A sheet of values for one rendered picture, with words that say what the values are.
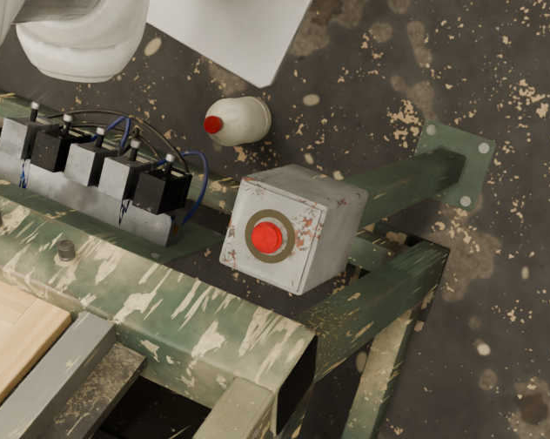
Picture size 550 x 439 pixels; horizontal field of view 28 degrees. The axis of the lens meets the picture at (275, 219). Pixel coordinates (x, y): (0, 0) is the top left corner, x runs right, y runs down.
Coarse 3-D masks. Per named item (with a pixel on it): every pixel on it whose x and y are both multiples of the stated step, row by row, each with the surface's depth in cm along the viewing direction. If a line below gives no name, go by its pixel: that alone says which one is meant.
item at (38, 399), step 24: (72, 336) 147; (96, 336) 147; (48, 360) 144; (72, 360) 144; (96, 360) 148; (24, 384) 142; (48, 384) 142; (72, 384) 144; (0, 408) 139; (24, 408) 139; (48, 408) 140; (0, 432) 136; (24, 432) 137
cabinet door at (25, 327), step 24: (0, 288) 156; (0, 312) 153; (24, 312) 153; (48, 312) 153; (0, 336) 150; (24, 336) 150; (48, 336) 150; (0, 360) 147; (24, 360) 147; (0, 384) 144
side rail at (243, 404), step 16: (240, 384) 141; (224, 400) 139; (240, 400) 139; (256, 400) 139; (272, 400) 140; (208, 416) 138; (224, 416) 138; (240, 416) 138; (256, 416) 138; (208, 432) 136; (224, 432) 136; (240, 432) 136; (256, 432) 139
